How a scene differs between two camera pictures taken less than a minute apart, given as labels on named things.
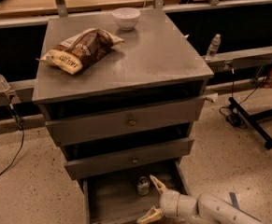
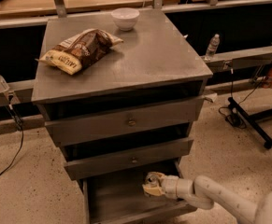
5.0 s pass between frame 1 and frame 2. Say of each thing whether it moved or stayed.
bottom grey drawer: stayed
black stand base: stayed
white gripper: moved
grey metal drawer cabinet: stayed
